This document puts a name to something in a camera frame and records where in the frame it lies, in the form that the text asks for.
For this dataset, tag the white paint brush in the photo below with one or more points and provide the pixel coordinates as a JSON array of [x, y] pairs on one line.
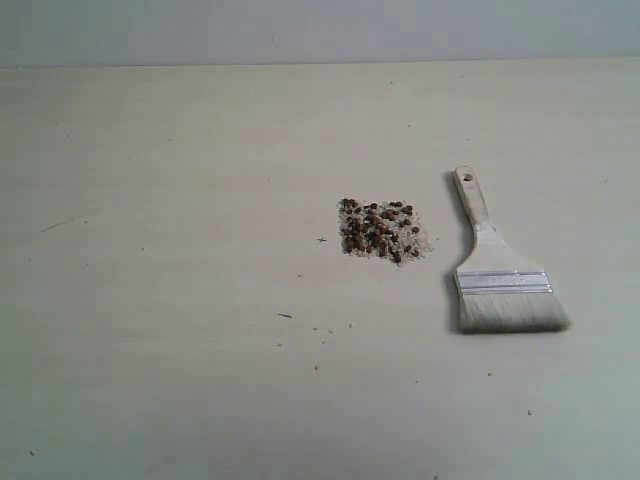
[[500, 291]]

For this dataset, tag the scattered rice and brown pellets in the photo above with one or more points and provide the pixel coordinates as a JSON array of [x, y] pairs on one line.
[[390, 230]]

